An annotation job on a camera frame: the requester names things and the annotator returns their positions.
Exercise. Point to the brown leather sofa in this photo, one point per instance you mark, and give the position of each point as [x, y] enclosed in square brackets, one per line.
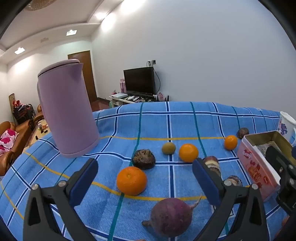
[13, 160]

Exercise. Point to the wall socket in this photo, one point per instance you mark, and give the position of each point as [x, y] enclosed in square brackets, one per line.
[152, 62]

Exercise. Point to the pink floral cushion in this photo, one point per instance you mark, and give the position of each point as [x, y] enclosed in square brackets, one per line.
[8, 139]

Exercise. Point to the black router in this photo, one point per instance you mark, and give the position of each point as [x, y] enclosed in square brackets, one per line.
[161, 97]

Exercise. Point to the pink carton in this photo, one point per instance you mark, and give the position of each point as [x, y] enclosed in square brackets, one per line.
[122, 85]

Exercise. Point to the medium orange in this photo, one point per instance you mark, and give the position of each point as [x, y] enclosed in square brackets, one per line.
[188, 152]

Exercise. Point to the white television stand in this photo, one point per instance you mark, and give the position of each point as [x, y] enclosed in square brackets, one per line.
[138, 102]

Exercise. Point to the black television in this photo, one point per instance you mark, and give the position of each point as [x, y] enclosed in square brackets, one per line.
[139, 81]

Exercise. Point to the clutter pile with red items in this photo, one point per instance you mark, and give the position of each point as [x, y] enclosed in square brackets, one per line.
[22, 109]

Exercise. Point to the green-brown round fruit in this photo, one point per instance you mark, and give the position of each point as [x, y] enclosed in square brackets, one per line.
[168, 148]

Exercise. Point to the purple electric kettle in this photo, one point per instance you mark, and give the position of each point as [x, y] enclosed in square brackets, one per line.
[67, 111]

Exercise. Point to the wooden coffee table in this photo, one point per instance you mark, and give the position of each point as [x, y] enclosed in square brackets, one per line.
[38, 133]

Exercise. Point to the woven ceiling lamp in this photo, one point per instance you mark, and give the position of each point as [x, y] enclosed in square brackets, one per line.
[39, 4]

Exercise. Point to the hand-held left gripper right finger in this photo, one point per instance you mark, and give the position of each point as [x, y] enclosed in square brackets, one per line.
[203, 180]

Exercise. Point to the white flat box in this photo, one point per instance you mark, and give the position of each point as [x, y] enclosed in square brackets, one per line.
[119, 95]

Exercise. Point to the square ceiling light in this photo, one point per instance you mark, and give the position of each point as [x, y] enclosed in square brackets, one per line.
[19, 51]
[71, 32]

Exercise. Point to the white floral cup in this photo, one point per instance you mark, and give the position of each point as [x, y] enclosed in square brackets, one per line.
[283, 126]

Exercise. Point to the purple round radish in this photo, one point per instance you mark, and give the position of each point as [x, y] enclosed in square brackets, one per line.
[171, 216]

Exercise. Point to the brown wooden door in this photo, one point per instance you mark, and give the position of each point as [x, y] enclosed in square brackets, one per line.
[86, 76]

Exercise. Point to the small orange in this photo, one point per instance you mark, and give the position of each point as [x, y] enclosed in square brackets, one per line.
[230, 142]

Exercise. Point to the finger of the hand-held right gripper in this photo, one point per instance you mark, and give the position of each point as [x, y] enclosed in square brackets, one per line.
[294, 153]
[276, 157]

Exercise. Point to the blue plaid blanket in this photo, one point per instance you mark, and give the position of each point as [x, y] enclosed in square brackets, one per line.
[161, 120]

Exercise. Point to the brown leather armchair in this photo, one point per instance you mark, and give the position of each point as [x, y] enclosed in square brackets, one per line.
[40, 112]

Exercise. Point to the small dark round fruit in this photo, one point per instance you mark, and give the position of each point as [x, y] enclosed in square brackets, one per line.
[242, 132]

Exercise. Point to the pink tin box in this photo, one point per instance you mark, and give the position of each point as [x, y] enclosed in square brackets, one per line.
[254, 166]

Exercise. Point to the large orange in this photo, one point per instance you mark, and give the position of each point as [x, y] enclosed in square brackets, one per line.
[131, 180]

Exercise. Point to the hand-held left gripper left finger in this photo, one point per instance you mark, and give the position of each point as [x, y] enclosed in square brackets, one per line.
[84, 183]

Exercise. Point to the printed paper sheet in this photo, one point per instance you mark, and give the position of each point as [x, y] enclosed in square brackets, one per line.
[262, 147]

